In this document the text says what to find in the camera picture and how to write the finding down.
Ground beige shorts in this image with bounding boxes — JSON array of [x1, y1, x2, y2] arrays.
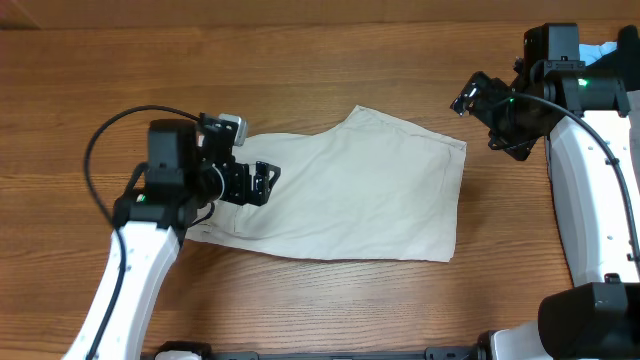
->
[[187, 106, 467, 262]]

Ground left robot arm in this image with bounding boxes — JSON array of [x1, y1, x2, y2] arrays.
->
[[65, 107, 281, 359]]

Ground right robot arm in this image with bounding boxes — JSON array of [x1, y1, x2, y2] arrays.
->
[[451, 23, 639, 359]]

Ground light blue garment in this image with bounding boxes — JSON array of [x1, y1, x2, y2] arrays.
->
[[579, 42, 617, 66]]

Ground black garment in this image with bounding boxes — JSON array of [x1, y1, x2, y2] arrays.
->
[[592, 25, 639, 92]]

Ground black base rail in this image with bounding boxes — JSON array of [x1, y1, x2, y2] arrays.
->
[[139, 340, 501, 360]]

